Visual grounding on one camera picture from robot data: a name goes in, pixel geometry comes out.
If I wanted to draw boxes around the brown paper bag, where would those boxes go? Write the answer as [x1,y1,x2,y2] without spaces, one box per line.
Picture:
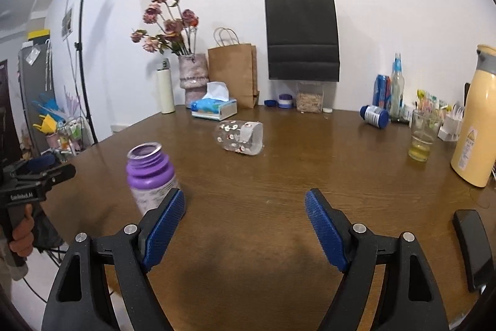
[208,27,259,109]

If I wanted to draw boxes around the grey refrigerator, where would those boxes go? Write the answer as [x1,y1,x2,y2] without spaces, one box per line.
[18,29,55,155]

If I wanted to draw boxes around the white charger block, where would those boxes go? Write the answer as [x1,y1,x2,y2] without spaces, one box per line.
[438,115,463,142]

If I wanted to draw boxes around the small purple white jar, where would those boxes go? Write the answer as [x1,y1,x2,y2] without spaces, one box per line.
[277,93,293,109]

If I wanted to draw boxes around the yellow thermos kettle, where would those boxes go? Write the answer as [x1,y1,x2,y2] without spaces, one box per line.
[451,44,496,188]

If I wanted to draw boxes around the person's left hand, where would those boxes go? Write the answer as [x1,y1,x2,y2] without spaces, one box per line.
[9,204,34,258]

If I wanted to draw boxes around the white blue pill bottle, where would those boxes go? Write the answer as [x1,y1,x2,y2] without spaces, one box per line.
[359,105,389,129]

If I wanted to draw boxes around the dark brown door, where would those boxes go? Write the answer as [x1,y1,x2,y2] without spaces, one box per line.
[0,60,22,167]

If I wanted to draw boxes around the clear glass bottle blue cap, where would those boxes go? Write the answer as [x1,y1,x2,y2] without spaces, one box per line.
[389,53,404,120]

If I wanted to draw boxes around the colourful snack packets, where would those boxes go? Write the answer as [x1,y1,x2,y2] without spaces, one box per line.
[414,89,452,119]

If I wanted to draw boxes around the clear container with seeds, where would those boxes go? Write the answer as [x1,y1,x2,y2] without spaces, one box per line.
[296,82,324,114]

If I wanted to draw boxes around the cluttered storage rack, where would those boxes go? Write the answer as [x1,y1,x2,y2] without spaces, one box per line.
[31,90,92,160]

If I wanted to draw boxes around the blue drink can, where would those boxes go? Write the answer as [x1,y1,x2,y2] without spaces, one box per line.
[372,75,391,110]

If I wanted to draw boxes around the black smartphone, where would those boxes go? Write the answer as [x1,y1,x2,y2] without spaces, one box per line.
[452,209,494,292]

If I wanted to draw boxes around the blue tissue box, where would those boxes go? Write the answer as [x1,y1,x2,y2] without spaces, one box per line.
[191,82,238,121]

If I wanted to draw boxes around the black paper bag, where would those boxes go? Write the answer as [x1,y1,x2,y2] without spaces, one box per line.
[265,0,340,82]

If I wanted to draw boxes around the dried pink flowers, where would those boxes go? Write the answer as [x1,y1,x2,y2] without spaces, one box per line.
[130,0,199,56]

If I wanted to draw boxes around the pink ceramic vase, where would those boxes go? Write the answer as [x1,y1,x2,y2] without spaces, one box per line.
[178,54,209,108]

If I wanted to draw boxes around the clear patterned plastic cup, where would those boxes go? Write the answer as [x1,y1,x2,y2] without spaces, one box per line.
[215,120,264,156]

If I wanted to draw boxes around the purple supplement jar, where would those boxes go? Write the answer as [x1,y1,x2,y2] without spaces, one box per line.
[126,142,180,215]

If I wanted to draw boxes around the cream thermos bottle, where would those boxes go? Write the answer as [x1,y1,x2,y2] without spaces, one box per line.
[156,58,175,114]

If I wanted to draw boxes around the glass with yellow liquid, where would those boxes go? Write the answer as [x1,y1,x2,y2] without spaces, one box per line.
[408,110,441,162]

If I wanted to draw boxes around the blue jar lid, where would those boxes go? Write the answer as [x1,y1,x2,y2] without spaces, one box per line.
[264,99,277,108]

